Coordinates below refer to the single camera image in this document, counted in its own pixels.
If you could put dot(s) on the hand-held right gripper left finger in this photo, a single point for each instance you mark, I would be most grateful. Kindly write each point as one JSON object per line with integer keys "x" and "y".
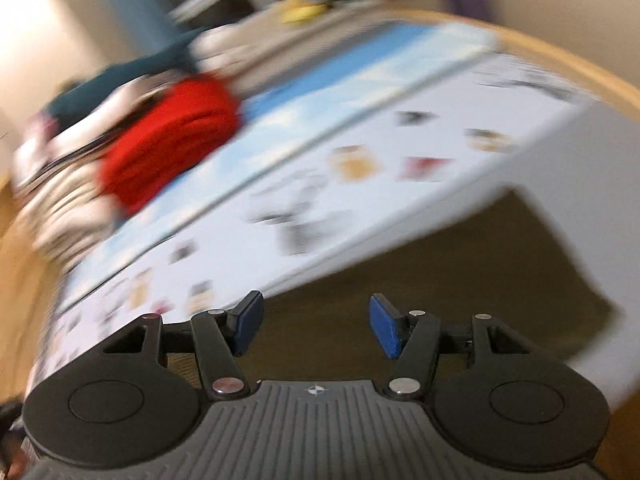
{"x": 250, "y": 321}

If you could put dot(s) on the red pants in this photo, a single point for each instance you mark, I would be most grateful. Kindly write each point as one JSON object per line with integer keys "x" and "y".
{"x": 170, "y": 141}

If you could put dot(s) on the printed bed sheet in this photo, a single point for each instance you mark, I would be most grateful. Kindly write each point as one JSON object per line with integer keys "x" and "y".
{"x": 350, "y": 160}

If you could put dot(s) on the wooden bed frame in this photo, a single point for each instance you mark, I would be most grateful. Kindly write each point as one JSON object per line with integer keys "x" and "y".
{"x": 575, "y": 60}

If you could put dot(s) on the striped cloth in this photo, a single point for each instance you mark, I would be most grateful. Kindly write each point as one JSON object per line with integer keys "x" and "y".
{"x": 60, "y": 190}

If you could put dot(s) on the dark teal cloth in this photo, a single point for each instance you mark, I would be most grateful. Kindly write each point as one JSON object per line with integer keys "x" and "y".
{"x": 115, "y": 82}

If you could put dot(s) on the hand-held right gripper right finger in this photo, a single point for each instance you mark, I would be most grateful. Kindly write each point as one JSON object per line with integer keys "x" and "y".
{"x": 384, "y": 326}

